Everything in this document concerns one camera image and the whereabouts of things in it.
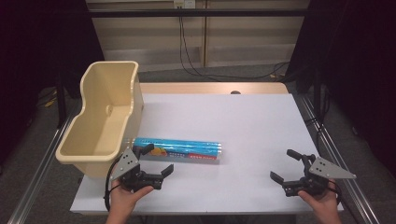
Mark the black stand post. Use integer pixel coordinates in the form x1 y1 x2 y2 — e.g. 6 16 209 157
56 73 68 129

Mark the white table sheet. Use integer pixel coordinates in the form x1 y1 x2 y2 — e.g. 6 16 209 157
69 92 344 216

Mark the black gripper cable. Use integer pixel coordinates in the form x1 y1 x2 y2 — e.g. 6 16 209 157
104 157 123 213
326 180 344 202

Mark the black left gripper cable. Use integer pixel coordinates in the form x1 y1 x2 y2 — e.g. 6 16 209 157
104 157 123 213

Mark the black wall cable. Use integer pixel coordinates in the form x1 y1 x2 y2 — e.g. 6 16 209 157
177 6 291 81

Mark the beige plastic bin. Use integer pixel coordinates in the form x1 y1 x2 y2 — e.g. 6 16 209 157
55 60 145 178

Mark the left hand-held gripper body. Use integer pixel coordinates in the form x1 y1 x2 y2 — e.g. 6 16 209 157
110 148 163 192

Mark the person's left hand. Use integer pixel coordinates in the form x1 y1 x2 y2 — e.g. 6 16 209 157
108 185 155 217

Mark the metal floor rail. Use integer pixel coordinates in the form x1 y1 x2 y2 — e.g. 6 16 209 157
298 92 381 224
7 102 82 224

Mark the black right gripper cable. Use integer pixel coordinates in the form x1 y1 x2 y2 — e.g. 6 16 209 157
326 180 344 202

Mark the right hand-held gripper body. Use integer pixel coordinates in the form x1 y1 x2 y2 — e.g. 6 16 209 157
283 153 358 198

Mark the black horizontal frame bar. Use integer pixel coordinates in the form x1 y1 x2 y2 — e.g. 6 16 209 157
88 8 308 19

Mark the person's right hand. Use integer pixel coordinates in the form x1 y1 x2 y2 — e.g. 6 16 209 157
297 179 341 217

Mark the dark curtain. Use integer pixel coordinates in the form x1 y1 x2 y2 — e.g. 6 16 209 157
284 0 396 178
0 0 106 166

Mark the white wall outlet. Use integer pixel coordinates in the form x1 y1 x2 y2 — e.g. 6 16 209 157
173 0 196 9

